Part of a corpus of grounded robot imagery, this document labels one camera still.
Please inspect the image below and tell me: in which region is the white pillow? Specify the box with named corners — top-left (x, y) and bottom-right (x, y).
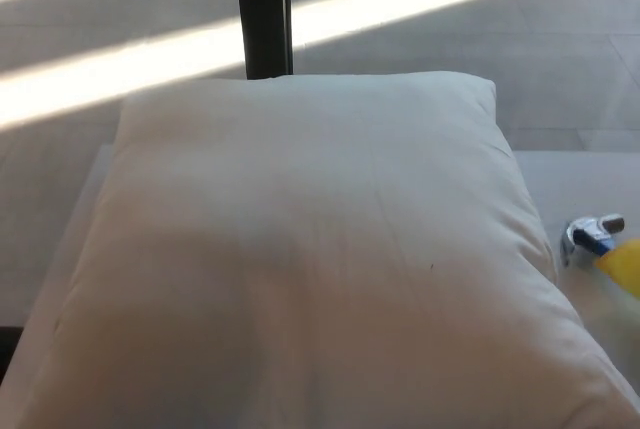
top-left (0, 72), bottom-right (640, 429)

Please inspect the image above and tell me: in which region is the black vertical post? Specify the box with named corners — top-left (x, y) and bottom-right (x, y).
top-left (232, 0), bottom-right (295, 81)

